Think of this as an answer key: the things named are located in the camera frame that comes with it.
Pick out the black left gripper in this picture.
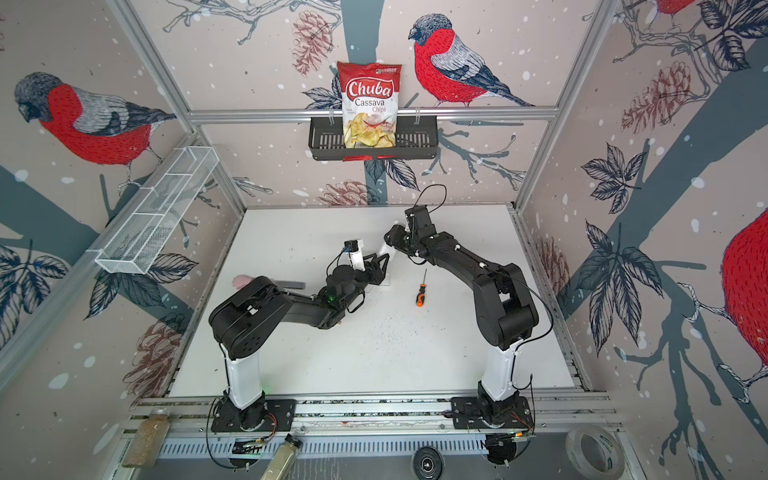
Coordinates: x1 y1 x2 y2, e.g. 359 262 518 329
340 252 389 311

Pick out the orange black screwdriver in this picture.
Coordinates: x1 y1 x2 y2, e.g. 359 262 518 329
415 272 427 308

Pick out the white remote control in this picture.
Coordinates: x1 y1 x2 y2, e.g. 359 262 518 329
377 243 396 259

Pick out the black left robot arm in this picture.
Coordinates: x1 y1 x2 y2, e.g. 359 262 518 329
209 253 390 433

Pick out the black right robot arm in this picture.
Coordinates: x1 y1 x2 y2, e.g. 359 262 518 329
384 205 539 432

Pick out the red cassava chips bag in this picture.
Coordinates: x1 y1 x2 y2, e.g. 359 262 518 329
337 62 402 148

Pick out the black round speaker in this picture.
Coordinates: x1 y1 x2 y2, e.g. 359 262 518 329
411 446 444 480

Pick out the beige powder bottle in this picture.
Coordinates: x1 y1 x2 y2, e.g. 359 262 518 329
261 434 303 480

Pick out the clear tape roll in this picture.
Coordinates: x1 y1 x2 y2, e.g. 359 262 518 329
565 426 626 480

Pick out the brown grain bottle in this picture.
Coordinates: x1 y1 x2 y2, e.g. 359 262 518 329
121 409 170 468

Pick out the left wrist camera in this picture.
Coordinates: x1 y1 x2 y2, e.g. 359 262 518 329
344 239 365 271

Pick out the black wall basket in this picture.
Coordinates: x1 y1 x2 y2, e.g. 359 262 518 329
308 116 439 162

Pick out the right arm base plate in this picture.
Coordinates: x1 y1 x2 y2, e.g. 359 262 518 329
443 396 534 431

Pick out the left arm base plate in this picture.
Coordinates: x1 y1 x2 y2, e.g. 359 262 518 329
210 397 296 433

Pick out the white wire mesh shelf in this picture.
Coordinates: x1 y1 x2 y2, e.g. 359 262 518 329
95 146 219 274

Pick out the aluminium mounting rail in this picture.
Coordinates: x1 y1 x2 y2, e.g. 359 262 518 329
121 388 623 436

